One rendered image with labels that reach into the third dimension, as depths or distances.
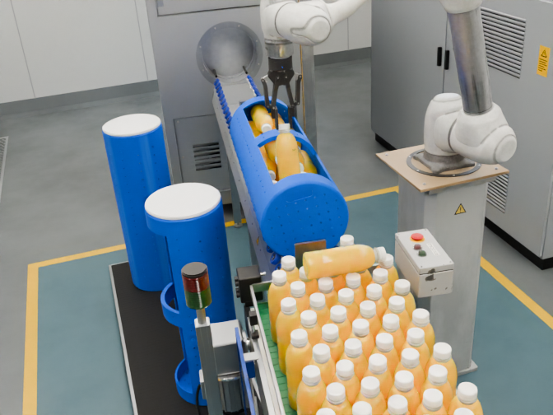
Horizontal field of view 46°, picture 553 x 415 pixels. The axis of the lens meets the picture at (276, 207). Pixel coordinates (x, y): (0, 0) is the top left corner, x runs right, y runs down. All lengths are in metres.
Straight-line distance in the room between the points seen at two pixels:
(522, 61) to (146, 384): 2.44
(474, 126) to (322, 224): 0.66
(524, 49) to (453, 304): 1.45
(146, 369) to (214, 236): 0.89
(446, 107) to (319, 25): 0.83
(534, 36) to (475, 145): 1.29
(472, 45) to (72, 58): 5.30
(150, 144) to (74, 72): 3.98
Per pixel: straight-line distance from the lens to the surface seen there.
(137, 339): 3.21
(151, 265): 3.42
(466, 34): 2.23
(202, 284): 1.56
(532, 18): 3.58
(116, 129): 3.18
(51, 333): 3.67
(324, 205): 2.04
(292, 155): 2.10
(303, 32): 1.84
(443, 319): 2.89
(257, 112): 2.70
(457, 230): 2.67
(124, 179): 3.21
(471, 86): 2.31
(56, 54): 7.02
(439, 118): 2.52
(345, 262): 1.72
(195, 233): 2.31
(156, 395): 2.90
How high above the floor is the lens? 2.10
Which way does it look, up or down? 28 degrees down
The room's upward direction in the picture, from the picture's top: 4 degrees counter-clockwise
